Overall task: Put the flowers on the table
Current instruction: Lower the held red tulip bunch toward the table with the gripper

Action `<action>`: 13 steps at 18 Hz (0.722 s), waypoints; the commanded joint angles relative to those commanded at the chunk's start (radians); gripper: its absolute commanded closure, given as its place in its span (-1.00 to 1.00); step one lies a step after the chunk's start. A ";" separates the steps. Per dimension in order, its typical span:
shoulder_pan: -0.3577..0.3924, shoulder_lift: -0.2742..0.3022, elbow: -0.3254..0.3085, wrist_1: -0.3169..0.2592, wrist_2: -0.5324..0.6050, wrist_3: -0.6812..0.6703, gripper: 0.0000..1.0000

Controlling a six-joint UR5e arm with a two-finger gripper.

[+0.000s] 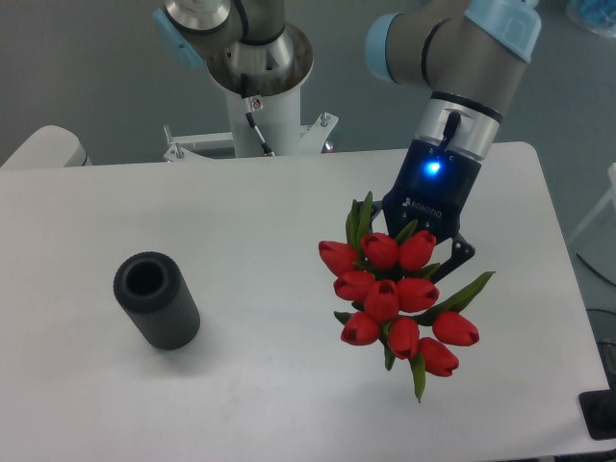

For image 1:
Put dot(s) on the dark grey ribbed vase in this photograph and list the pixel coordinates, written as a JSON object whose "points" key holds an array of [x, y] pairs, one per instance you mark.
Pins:
{"points": [[151, 289]]}

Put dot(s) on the white furniture leg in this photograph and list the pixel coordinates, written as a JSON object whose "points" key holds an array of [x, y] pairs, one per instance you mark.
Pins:
{"points": [[608, 198]]}

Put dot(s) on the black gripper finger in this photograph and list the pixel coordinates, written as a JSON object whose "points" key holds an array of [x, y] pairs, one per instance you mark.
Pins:
{"points": [[461, 252], [362, 218]]}

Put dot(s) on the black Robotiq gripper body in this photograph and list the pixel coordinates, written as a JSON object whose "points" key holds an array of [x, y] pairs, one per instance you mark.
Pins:
{"points": [[431, 188]]}

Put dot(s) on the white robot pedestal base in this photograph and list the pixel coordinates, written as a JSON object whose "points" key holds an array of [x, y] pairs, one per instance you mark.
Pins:
{"points": [[262, 89]]}

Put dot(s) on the clear bag with blue items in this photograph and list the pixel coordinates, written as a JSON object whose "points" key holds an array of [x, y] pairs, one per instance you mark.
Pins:
{"points": [[596, 16]]}

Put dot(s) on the white chair backrest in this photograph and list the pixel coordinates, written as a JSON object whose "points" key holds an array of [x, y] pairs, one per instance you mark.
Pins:
{"points": [[50, 146]]}

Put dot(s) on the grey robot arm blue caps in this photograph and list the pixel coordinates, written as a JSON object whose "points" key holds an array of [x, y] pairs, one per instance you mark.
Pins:
{"points": [[470, 54]]}

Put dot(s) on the red tulip bouquet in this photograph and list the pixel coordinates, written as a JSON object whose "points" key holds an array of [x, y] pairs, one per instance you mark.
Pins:
{"points": [[387, 282]]}

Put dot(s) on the black device at table edge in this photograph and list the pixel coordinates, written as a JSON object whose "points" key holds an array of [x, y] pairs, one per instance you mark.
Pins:
{"points": [[598, 410]]}

